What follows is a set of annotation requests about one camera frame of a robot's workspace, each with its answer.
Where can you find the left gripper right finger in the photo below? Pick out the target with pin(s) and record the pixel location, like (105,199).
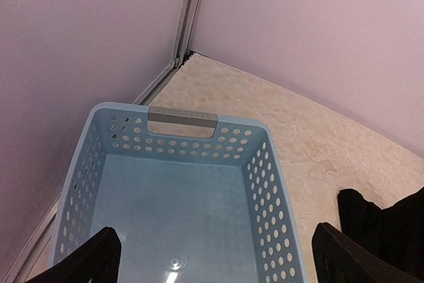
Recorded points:
(339,259)

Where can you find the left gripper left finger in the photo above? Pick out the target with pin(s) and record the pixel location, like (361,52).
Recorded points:
(97,260)

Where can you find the black garment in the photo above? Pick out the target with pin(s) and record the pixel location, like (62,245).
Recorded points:
(394,234)

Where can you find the blue plastic basket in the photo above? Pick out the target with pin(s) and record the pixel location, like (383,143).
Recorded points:
(193,197)

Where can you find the left aluminium corner post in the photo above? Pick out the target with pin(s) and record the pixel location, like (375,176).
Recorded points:
(59,58)

